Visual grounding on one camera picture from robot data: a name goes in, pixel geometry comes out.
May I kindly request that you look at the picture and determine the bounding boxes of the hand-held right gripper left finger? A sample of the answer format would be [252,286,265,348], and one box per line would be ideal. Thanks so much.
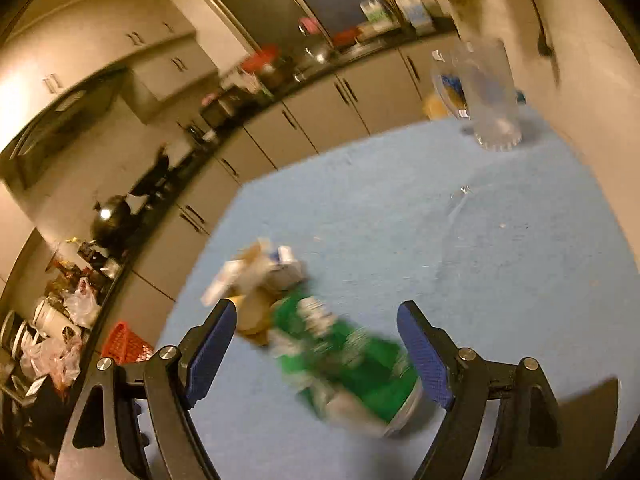
[55,299,238,480]

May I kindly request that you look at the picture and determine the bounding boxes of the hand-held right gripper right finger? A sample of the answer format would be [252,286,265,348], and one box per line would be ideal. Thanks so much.
[397,301,563,480]

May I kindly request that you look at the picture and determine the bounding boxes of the crushed green beer can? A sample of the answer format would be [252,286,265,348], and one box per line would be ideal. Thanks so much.
[270,290,426,438]

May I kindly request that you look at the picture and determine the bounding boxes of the beige tape roll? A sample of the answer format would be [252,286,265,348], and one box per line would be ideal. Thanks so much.
[235,287,281,348]

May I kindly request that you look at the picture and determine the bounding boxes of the open white cardboard box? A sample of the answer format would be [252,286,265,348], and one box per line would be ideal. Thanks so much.
[200,242,271,306]

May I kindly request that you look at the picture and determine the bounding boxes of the red plastic basket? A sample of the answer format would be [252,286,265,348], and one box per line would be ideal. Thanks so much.
[100,321,155,363]

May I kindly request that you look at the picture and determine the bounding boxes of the small blue white packet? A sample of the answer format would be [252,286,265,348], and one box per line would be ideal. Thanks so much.
[265,245,307,288]

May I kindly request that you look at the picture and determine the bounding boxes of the white plastic bag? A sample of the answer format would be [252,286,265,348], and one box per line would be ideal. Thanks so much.
[20,335,83,387]
[62,277,101,328]

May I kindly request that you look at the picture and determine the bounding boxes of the blue tablecloth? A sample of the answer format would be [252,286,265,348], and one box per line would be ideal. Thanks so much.
[117,102,621,480]

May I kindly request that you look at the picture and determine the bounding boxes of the black round wok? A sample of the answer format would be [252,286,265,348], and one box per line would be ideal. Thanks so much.
[90,195,133,252]

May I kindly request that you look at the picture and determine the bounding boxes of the black frying pan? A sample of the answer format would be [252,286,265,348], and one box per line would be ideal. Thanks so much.
[129,145,172,197]

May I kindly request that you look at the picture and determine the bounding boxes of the black kitchen counter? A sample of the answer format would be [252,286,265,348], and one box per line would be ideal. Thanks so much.
[75,20,451,321]

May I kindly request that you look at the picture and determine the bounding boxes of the yellow object behind table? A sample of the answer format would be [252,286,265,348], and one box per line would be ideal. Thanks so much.
[422,94,451,121]

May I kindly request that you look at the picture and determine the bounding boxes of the beige lower cabinets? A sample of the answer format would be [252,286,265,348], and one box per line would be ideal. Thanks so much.
[95,40,461,341]

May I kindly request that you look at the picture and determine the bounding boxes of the clear glass beer mug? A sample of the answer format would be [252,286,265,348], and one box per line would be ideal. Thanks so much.
[430,37,523,152]

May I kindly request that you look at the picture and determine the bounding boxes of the range hood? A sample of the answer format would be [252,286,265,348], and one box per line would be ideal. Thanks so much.
[0,67,128,191]

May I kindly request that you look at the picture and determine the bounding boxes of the beige upper cabinet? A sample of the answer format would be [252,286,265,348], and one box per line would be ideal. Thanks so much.
[130,15,221,123]

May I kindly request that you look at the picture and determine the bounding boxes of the red plastic basin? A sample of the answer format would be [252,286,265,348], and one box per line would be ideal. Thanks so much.
[242,45,278,73]

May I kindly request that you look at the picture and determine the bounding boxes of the red dish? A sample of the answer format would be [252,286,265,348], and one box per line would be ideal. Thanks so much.
[330,27,363,46]

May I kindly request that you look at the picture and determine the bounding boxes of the green label detergent bottle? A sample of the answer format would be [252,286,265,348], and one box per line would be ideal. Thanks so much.
[361,0,396,28]

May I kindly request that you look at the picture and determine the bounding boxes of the blue label detergent bottle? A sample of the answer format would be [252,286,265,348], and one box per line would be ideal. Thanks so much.
[400,0,433,26]

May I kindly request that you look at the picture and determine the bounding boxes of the black power plug with cable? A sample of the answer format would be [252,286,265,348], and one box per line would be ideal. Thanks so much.
[520,0,563,86]

